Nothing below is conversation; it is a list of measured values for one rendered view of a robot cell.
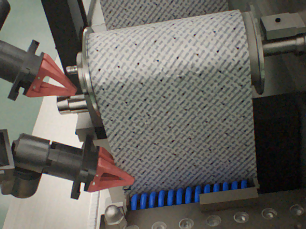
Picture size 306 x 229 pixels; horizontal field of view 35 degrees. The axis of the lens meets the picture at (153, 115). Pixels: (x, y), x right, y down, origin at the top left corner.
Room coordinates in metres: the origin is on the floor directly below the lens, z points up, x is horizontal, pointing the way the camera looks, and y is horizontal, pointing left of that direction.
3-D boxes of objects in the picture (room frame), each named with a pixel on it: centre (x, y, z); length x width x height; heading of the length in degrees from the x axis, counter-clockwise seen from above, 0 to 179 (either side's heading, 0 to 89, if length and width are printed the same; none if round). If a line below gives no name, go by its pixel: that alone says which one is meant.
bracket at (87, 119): (0.73, 0.11, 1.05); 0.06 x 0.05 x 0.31; 84
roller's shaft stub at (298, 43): (0.66, -0.22, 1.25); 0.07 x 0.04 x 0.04; 84
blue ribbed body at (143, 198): (0.60, -0.04, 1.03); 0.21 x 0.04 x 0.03; 84
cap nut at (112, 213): (0.56, 0.10, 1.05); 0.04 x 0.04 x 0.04
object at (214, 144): (0.62, -0.04, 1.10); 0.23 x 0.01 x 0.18; 84
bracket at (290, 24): (0.66, -0.22, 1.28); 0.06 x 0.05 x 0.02; 84
